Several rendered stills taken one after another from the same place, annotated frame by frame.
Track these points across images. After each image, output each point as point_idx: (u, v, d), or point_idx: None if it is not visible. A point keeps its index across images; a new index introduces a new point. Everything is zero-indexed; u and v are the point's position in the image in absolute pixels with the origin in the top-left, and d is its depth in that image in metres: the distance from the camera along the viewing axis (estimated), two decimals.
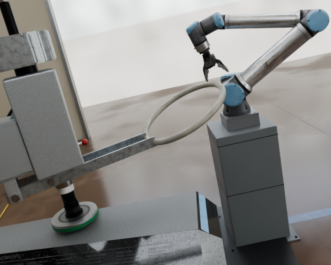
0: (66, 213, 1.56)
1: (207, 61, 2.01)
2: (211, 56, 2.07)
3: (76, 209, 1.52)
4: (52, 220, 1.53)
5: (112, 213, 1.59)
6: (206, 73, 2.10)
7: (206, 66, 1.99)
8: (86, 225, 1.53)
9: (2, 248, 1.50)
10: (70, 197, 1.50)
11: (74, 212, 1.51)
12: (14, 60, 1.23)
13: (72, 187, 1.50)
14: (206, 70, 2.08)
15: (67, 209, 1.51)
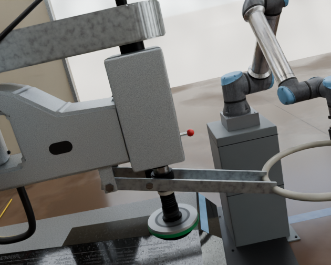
0: (169, 222, 1.36)
1: None
2: None
3: (174, 213, 1.36)
4: (180, 228, 1.30)
5: (112, 213, 1.59)
6: None
7: None
8: (86, 225, 1.53)
9: (2, 248, 1.50)
10: (169, 200, 1.34)
11: (172, 217, 1.36)
12: (117, 36, 1.07)
13: None
14: None
15: (165, 212, 1.36)
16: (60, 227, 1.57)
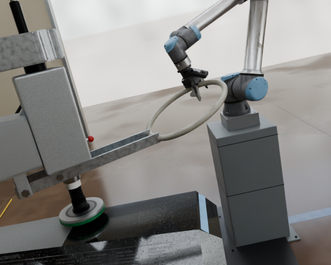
0: None
1: (200, 71, 1.84)
2: None
3: (83, 204, 1.55)
4: (71, 203, 1.66)
5: (112, 213, 1.59)
6: (198, 90, 1.87)
7: (205, 73, 1.81)
8: (86, 225, 1.53)
9: (2, 248, 1.50)
10: (78, 193, 1.54)
11: (82, 207, 1.55)
12: (26, 57, 1.27)
13: (80, 183, 1.54)
14: (196, 86, 1.87)
15: (74, 204, 1.54)
16: (60, 227, 1.57)
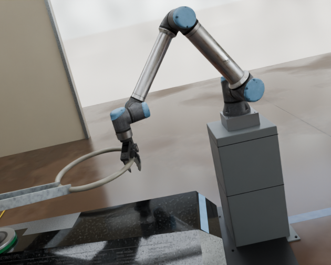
0: None
1: (124, 152, 1.83)
2: (132, 146, 1.89)
3: None
4: None
5: (112, 213, 1.59)
6: None
7: (121, 158, 1.81)
8: (86, 225, 1.53)
9: None
10: None
11: None
12: None
13: None
14: (126, 160, 1.90)
15: None
16: (60, 227, 1.57)
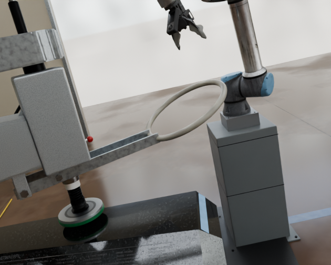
0: (88, 206, 1.58)
1: (171, 22, 1.39)
2: (182, 13, 1.43)
3: (82, 204, 1.55)
4: (100, 200, 1.63)
5: (112, 213, 1.59)
6: (176, 38, 1.49)
7: (167, 31, 1.39)
8: (86, 225, 1.53)
9: (2, 248, 1.50)
10: (76, 193, 1.53)
11: (81, 207, 1.55)
12: (24, 58, 1.26)
13: (79, 183, 1.53)
14: (175, 33, 1.47)
15: (73, 205, 1.54)
16: (60, 227, 1.57)
